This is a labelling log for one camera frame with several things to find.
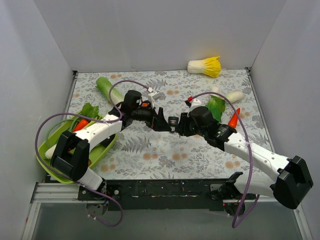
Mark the orange padlock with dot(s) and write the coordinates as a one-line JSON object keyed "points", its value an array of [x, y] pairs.
{"points": [[145, 104]]}

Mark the white radish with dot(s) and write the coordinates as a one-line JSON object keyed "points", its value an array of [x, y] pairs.
{"points": [[235, 96]]}

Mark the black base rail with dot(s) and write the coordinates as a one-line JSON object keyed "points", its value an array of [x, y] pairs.
{"points": [[172, 194]]}

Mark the orange carrot on table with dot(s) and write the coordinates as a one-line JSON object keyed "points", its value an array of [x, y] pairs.
{"points": [[233, 122]]}

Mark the orange carrot in tray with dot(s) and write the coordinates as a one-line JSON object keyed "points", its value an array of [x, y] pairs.
{"points": [[83, 123]]}

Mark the green bok choy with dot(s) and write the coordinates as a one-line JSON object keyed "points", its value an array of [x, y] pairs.
{"points": [[216, 105]]}

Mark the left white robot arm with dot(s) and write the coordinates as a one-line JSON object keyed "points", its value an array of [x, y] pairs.
{"points": [[71, 154]]}

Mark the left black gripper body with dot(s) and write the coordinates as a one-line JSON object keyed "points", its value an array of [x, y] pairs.
{"points": [[154, 118]]}

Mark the black padlock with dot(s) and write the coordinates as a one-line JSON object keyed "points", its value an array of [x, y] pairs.
{"points": [[173, 122]]}

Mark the green napa cabbage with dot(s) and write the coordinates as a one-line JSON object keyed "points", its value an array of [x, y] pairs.
{"points": [[104, 86]]}

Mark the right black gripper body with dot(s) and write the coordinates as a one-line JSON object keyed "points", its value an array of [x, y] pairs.
{"points": [[184, 125]]}

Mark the green plastic tray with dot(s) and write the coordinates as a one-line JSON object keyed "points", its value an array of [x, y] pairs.
{"points": [[95, 155]]}

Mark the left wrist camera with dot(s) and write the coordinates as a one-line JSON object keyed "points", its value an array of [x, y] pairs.
{"points": [[152, 96]]}

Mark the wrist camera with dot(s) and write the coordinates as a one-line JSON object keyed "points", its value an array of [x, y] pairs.
{"points": [[193, 103], [152, 96]]}

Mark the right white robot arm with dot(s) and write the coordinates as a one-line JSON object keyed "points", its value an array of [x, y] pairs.
{"points": [[289, 178]]}

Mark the yellow napa cabbage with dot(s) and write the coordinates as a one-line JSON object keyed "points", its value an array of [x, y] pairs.
{"points": [[210, 66]]}

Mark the white leek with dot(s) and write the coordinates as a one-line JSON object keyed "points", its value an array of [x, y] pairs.
{"points": [[49, 153]]}

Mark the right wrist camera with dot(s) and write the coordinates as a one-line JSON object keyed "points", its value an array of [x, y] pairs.
{"points": [[193, 103]]}

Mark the green leafy vegetable in tray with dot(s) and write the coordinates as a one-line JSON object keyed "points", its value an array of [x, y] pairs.
{"points": [[87, 110]]}

